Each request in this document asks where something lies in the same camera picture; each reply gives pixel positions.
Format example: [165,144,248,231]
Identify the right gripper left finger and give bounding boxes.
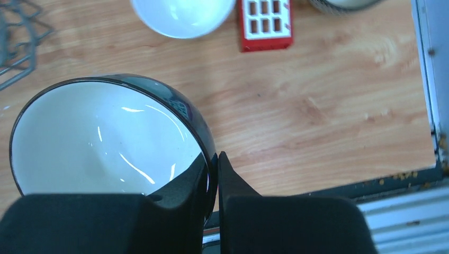
[1,155,208,253]

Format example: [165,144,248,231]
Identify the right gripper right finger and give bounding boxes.
[218,152,377,253]

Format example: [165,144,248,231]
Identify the dark blue white bowl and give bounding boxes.
[9,74,218,221]

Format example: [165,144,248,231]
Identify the cream beige bowl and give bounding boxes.
[130,0,236,39]

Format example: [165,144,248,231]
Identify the black striped bowl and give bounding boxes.
[308,0,383,16]

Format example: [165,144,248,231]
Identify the grey wire dish rack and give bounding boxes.
[1,1,53,90]

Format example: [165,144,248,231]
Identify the red white toy block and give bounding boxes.
[237,0,294,52]

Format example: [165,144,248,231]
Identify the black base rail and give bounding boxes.
[203,162,448,253]

